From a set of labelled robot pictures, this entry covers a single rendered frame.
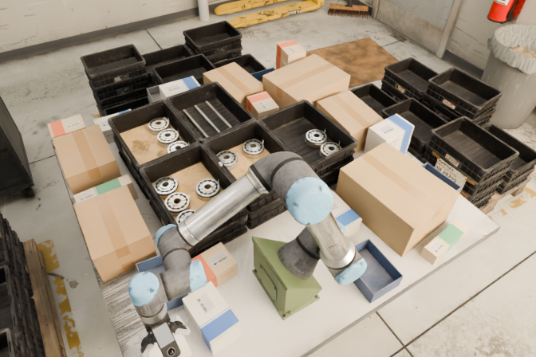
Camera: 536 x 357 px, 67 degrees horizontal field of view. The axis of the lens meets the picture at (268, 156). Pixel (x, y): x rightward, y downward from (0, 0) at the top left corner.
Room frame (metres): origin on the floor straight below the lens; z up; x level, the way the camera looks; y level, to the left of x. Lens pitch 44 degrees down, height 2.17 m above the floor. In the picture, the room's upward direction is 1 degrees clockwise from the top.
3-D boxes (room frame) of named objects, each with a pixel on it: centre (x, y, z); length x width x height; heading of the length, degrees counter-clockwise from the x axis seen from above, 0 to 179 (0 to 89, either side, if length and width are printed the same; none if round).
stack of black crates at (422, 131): (2.13, -0.99, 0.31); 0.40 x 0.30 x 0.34; 32
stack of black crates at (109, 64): (2.63, 1.15, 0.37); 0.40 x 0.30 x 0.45; 122
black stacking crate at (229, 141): (1.29, 0.06, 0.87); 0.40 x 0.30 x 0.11; 35
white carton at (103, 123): (1.68, 0.81, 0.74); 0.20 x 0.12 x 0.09; 120
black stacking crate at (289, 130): (1.47, -0.18, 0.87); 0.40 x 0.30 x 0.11; 35
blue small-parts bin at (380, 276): (0.85, -0.41, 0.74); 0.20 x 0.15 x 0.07; 32
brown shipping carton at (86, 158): (1.38, 0.86, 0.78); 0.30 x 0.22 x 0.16; 32
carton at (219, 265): (0.85, 0.21, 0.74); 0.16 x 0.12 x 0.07; 127
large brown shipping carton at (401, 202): (1.18, -0.56, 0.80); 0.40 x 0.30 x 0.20; 38
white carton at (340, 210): (1.11, -0.30, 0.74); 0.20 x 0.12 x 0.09; 35
